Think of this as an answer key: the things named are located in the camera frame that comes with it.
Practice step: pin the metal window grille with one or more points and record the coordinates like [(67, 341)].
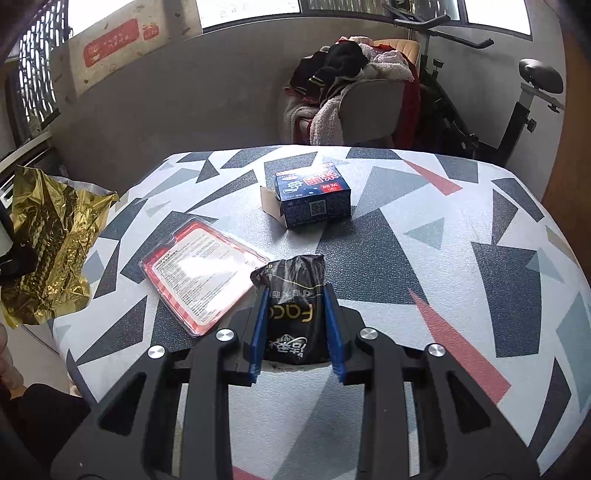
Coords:
[(37, 69)]

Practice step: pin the black garment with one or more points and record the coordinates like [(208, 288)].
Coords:
[(332, 69)]

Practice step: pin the brown wooden panel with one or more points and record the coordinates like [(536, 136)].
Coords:
[(572, 152)]

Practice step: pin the black exercise bike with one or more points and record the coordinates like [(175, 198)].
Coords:
[(512, 124)]

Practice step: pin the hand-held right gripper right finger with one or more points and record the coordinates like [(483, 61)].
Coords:
[(332, 332)]

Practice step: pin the red cloth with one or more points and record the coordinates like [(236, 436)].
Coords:
[(411, 106)]

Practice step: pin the window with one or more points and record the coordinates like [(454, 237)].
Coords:
[(249, 9)]

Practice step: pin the person's dark clothing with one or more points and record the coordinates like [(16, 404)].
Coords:
[(41, 415)]

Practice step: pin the black plastic packet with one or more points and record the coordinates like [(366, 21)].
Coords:
[(291, 323)]

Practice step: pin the blue cardboard box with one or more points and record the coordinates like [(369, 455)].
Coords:
[(309, 198)]

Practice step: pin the grey office chair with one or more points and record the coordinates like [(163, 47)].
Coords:
[(369, 110)]

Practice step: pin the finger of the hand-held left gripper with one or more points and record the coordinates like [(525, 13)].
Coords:
[(18, 261)]

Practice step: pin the white fleece garment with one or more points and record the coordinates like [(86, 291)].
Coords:
[(323, 120)]

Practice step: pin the person's left hand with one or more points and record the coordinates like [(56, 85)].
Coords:
[(7, 360)]

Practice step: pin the cardboard sheet with red labels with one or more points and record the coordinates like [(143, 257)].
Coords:
[(115, 46)]

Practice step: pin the gold foil wrapper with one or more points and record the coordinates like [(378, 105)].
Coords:
[(46, 240)]

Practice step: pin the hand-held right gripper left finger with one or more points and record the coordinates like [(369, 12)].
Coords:
[(258, 332)]

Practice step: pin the white fluffy towel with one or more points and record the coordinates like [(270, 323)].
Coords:
[(390, 62)]

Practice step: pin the red clear blister pack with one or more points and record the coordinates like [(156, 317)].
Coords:
[(203, 272)]

